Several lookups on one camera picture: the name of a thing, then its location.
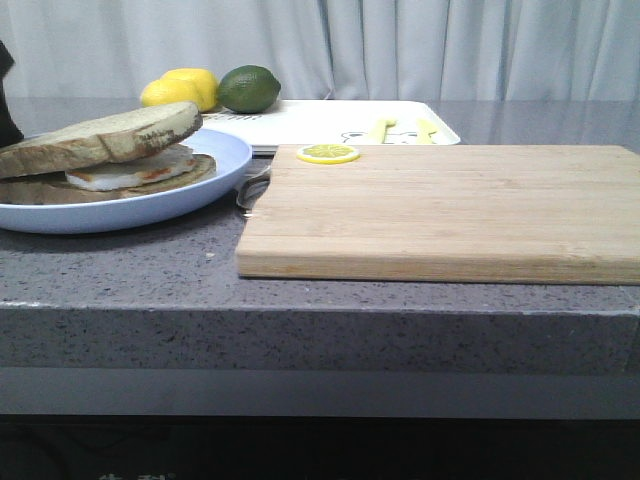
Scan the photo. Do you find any green lime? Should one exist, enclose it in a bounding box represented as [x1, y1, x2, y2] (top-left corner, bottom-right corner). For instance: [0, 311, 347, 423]
[217, 65, 281, 114]

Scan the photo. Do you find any fried egg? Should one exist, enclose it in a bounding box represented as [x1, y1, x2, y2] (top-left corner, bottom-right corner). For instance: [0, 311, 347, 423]
[64, 145, 196, 191]

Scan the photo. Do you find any white rectangular tray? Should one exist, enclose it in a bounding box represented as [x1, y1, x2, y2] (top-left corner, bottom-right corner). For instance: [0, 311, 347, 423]
[204, 100, 460, 155]

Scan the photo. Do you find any lemon slice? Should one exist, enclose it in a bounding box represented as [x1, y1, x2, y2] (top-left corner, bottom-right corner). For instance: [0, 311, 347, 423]
[296, 144, 360, 165]

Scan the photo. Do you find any yellow plastic knife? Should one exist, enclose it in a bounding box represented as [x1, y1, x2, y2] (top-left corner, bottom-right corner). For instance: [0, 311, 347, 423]
[416, 118, 439, 145]

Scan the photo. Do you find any grey curtain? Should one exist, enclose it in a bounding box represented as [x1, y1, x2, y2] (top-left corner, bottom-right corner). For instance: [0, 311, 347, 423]
[1, 1, 639, 101]

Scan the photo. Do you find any front yellow lemon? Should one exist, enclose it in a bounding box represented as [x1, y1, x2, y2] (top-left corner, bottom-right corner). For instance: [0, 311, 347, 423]
[140, 78, 202, 109]

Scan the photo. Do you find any rear yellow lemon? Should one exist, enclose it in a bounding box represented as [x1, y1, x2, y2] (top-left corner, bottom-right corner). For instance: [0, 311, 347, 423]
[161, 68, 219, 112]

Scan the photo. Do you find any light blue plate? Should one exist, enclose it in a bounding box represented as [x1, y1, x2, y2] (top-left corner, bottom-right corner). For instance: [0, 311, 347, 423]
[1, 129, 253, 234]

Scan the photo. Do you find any bread slice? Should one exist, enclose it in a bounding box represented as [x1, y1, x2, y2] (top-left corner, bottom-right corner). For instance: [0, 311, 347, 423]
[1, 153, 217, 205]
[1, 101, 203, 179]

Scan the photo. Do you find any wooden cutting board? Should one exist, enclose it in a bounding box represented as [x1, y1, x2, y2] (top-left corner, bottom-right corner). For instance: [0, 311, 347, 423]
[236, 145, 639, 285]

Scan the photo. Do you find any yellow lemon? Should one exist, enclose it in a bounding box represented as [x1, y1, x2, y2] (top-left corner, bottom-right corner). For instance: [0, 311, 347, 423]
[161, 68, 219, 112]
[140, 78, 202, 109]

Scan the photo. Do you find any metal cutting board handle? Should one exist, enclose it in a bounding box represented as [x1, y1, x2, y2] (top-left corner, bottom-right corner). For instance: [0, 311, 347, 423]
[236, 166, 271, 219]

